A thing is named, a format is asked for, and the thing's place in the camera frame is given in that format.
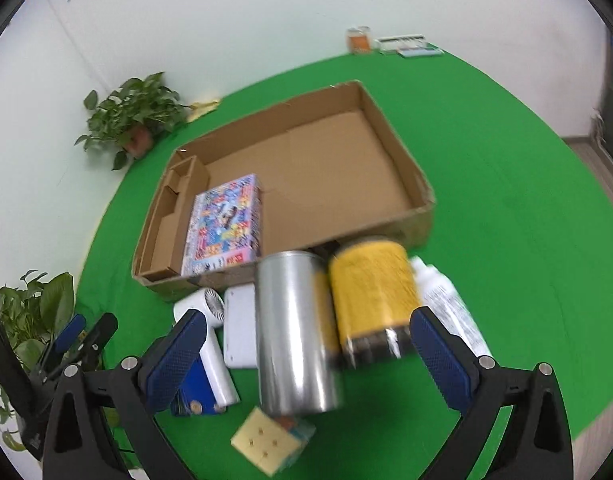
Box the silver metal can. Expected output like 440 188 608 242
255 250 345 416

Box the orange cup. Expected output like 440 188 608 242
345 26 373 55

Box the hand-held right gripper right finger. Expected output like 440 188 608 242
409 305 573 480

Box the white handheld fan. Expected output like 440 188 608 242
173 287 241 408

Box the large leafy green plant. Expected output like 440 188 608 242
0 270 137 468

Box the white flat tablet device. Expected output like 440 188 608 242
223 283 260 370

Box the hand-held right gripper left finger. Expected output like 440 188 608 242
42 309 207 480

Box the pastel puzzle cube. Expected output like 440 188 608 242
230 406 317 477

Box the yellow paper scrap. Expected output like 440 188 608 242
189 99 222 121

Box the white and green flat box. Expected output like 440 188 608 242
374 35 427 55

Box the yellow labelled can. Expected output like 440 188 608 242
328 239 422 368

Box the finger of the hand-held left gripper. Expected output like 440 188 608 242
39 313 87 376
61 312 118 368

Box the cardboard box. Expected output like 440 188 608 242
131 80 437 303

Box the white plastic bottle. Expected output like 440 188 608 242
411 256 493 361

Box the small potted green plant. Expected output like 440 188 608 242
75 72 192 171

